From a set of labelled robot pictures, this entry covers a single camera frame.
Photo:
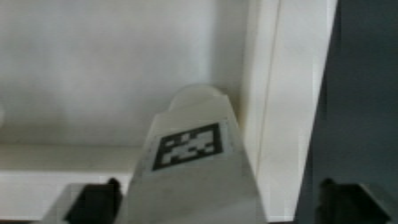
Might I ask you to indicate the white square tabletop part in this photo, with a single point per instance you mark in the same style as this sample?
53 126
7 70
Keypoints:
98 58

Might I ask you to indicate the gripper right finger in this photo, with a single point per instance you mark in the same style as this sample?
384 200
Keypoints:
348 205

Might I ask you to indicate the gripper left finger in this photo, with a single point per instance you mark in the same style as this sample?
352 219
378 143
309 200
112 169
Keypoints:
87 204

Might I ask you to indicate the white table leg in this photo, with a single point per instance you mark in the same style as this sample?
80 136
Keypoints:
192 186

